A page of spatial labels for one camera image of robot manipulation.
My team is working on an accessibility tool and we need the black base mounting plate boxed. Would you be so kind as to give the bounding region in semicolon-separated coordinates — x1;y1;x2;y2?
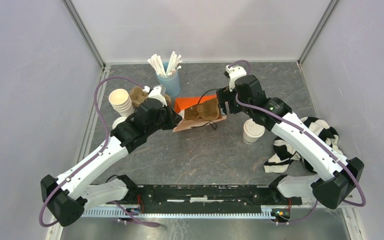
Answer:
108;175;303;214

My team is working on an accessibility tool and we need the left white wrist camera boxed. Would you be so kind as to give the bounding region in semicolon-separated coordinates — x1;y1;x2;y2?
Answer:
142;84;168;107

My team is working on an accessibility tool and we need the black white striped cloth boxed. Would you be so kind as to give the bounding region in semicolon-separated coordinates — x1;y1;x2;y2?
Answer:
263;116;343;174

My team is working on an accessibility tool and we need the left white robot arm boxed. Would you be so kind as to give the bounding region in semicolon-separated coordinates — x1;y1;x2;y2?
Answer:
39;98;183;227

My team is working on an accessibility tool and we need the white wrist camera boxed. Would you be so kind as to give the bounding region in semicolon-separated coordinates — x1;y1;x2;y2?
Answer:
142;84;168;107
225;65;247;92

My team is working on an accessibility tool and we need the stack of paper cups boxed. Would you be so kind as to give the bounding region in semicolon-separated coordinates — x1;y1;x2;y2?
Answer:
108;88;134;117

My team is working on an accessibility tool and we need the orange paper bag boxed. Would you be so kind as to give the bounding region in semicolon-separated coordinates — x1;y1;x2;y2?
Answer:
173;88;227;133

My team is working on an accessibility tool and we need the white plastic cup lid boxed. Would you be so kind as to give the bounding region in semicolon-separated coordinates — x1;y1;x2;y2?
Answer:
243;118;266;138

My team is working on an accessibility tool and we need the blue straw holder cup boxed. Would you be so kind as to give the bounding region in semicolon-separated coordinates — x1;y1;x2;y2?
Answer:
156;72;181;97

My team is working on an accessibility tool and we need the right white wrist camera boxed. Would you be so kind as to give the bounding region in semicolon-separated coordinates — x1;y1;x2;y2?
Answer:
225;65;247;92

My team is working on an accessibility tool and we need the brown cardboard cup carrier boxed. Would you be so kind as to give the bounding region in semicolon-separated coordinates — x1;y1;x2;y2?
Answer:
184;98;221;121

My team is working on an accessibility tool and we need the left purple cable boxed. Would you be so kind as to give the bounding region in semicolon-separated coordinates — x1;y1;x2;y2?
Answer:
38;76;162;229

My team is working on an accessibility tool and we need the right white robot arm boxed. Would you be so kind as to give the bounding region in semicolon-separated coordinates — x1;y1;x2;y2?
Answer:
216;75;367;209

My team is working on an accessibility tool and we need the white paper coffee cup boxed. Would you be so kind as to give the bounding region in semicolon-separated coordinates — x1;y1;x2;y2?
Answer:
242;127;266;145

